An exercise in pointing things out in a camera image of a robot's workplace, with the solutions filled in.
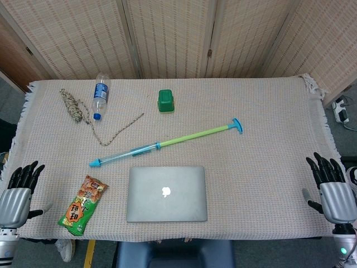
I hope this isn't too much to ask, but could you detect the green orange snack bag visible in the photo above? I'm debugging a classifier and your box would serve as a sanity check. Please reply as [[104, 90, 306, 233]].
[[57, 175, 109, 237]]

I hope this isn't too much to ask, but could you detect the silver laptop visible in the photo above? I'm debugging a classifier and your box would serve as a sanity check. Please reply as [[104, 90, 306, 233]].
[[126, 165, 209, 223]]

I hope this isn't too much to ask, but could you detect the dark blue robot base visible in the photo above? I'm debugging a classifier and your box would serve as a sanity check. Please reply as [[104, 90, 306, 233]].
[[115, 239, 235, 268]]

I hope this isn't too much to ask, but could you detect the green plastic cup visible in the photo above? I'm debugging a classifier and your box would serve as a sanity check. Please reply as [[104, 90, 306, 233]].
[[157, 89, 176, 114]]

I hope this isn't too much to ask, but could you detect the white shoe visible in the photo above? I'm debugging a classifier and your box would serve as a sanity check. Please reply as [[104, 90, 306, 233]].
[[55, 239, 76, 262], [345, 166, 357, 193]]

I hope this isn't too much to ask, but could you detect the white power strip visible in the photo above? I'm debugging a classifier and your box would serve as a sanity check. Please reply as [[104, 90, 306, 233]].
[[331, 97, 351, 123]]

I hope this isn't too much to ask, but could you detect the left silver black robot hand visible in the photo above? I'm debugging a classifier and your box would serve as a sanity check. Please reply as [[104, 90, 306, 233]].
[[0, 161, 54, 227]]

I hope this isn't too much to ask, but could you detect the green blue water pump toy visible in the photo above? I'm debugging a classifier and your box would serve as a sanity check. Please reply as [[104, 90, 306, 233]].
[[89, 118, 244, 169]]

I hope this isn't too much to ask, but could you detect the clear plastic water bottle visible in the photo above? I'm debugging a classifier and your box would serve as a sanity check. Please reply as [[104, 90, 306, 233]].
[[91, 73, 112, 121]]

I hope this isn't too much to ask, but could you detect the woven folding screen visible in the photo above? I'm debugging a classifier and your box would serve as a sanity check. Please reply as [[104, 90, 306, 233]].
[[0, 0, 357, 107]]

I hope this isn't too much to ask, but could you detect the braided rope bundle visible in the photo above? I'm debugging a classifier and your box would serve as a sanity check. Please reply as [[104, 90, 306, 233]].
[[60, 88, 145, 147]]

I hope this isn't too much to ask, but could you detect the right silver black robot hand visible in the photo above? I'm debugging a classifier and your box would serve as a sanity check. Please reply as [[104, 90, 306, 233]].
[[302, 152, 357, 226]]

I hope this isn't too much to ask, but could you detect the beige woven tablecloth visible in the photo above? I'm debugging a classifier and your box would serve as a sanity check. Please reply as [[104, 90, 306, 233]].
[[0, 73, 342, 242]]

